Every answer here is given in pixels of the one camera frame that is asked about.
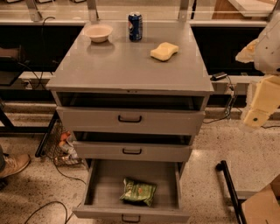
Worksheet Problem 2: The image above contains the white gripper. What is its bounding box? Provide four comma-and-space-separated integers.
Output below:
235, 13, 280, 131

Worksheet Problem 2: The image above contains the green jalapeno chip bag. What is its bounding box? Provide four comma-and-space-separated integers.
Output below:
120, 178, 157, 207

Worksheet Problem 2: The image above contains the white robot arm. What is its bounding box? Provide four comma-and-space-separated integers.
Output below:
235, 13, 280, 131

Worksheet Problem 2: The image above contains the grey drawer cabinet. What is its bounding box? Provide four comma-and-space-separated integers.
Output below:
45, 20, 215, 176

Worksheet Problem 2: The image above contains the grey top drawer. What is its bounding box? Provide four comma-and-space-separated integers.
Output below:
57, 93, 205, 136

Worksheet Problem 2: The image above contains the grey drawer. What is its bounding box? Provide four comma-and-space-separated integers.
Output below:
73, 131, 193, 162
57, 93, 205, 136
73, 159, 190, 224

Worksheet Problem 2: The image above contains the grey middle drawer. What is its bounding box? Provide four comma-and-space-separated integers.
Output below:
73, 131, 193, 162

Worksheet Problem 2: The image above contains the grey bottom drawer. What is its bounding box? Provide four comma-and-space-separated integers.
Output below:
73, 159, 190, 224

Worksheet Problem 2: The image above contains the black power adapter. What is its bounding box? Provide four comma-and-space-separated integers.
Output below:
210, 72, 228, 81

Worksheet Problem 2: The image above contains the yellow sponge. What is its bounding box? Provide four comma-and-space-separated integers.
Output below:
150, 42, 179, 61

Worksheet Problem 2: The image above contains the brown cardboard box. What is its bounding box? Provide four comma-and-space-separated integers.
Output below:
241, 174, 280, 224

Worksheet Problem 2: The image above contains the blue pepsi can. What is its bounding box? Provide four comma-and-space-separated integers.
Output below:
128, 12, 143, 41

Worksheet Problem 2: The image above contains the white paper bowl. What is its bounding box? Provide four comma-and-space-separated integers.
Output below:
84, 24, 113, 43

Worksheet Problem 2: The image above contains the tan leather shoe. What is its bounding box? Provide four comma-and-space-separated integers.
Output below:
0, 154, 30, 179

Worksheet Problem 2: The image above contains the black metal cart frame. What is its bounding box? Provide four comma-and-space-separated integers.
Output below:
215, 160, 247, 224

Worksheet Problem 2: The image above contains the wire basket with snacks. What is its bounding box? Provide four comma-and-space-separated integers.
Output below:
45, 122, 82, 166

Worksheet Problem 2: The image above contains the black table leg frame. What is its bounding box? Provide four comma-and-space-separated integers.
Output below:
0, 101, 59, 158

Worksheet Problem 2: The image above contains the black floor cable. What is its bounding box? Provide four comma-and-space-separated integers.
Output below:
24, 158, 88, 224

